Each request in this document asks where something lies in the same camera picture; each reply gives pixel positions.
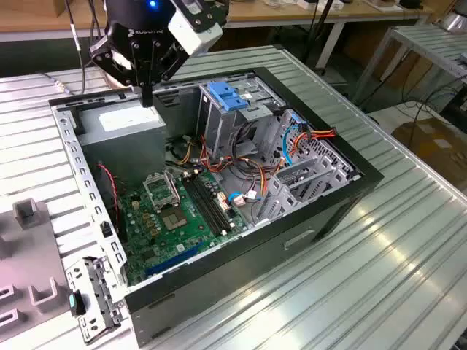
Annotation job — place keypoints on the black stand pole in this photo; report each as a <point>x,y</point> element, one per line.
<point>319,25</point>

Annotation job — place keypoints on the wooden desk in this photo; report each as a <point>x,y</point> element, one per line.
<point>277,12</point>

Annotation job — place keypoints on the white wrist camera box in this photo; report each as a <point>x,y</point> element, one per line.
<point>197,33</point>

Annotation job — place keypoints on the black PC case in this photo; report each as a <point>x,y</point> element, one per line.
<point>237,277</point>

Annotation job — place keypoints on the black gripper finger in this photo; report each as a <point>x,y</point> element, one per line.
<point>171,62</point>
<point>109,58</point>

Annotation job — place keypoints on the black clip with teal label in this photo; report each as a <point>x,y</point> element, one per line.
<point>78,304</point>

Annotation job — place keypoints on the small cardboard box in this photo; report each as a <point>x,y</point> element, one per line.
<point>62,7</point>

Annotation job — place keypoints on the blue expansion slot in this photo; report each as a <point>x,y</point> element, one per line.
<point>171,263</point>

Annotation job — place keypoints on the large brown cardboard box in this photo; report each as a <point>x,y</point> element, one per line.
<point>434,146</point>

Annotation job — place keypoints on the grey parts rack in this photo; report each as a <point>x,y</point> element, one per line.
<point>25,255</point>

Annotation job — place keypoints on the grey metal disk bay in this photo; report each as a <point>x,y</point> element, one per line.
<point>281,187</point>

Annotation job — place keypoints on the blue plastic drive latch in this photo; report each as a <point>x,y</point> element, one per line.
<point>224,98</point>

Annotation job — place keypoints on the grey optical drive cage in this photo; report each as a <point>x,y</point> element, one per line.
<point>219,127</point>

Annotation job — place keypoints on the green motherboard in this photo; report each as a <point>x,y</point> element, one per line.
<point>171,244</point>

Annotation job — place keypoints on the metal slat side table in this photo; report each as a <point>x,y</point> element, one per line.
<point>427,43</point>

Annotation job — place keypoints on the metal expansion bracket cover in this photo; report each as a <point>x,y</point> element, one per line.
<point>96,288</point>

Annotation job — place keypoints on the grey power supply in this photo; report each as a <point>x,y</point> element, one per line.
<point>124,153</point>

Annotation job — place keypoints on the black RAM slot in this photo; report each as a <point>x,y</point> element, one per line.
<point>202,208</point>
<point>212,203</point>
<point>207,206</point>
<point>216,201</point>

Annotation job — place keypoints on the CPU socket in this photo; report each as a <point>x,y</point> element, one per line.
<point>174,219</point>

